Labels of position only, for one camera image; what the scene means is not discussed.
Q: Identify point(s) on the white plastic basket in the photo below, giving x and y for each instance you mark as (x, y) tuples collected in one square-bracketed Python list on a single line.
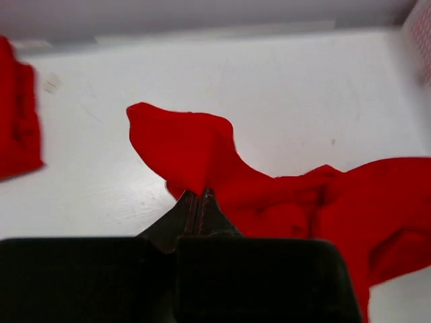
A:
[(416, 32)]

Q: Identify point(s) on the red t shirt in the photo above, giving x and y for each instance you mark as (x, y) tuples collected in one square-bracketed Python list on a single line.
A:
[(378, 214), (21, 141)]

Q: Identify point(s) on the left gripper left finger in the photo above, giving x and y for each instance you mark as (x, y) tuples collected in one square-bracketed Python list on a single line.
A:
[(88, 279)]

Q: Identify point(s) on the folded red t shirt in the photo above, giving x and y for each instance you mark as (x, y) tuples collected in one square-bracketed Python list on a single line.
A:
[(21, 141)]

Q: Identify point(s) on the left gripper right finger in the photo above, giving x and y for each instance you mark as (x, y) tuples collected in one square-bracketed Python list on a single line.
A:
[(223, 276)]

